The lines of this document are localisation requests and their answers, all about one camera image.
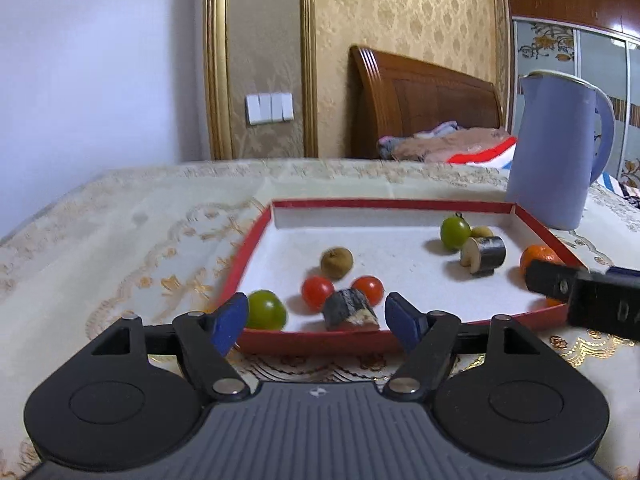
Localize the cream embroidered tablecloth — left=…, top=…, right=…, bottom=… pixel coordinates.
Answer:
left=1, top=160, right=639, bottom=479

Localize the colourful striped bedding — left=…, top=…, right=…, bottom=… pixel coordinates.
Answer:
left=376, top=119, right=640, bottom=208

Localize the brown longan fruit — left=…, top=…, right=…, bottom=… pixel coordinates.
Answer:
left=320, top=247, right=354, bottom=281

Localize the gold wall frame moulding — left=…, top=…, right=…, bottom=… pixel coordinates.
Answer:
left=195, top=0, right=319, bottom=160

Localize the yellow round longan fruit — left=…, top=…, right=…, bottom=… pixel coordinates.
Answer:
left=471, top=226, right=494, bottom=238

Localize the green tomato with stem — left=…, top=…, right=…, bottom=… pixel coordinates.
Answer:
left=439, top=212, right=471, bottom=252

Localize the blue electric kettle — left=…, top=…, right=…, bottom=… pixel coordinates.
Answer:
left=506, top=70, right=615, bottom=231

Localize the red cherry tomato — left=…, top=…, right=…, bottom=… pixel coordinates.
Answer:
left=300, top=275, right=335, bottom=312
left=350, top=275, right=385, bottom=307

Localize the wooden bed headboard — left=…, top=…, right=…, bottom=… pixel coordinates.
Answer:
left=349, top=46, right=504, bottom=159

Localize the black sugarcane piece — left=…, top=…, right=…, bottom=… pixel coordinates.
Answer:
left=460, top=236, right=506, bottom=276

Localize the red shallow cardboard box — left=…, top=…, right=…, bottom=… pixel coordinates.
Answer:
left=220, top=198, right=582, bottom=356

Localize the sliding door wardrobe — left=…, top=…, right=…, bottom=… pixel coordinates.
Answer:
left=509, top=0, right=639, bottom=188

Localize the small green tomato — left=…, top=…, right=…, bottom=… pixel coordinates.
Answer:
left=246, top=289, right=288, bottom=330

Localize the white wall switch panel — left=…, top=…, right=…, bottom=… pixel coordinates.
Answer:
left=245, top=92, right=294, bottom=126

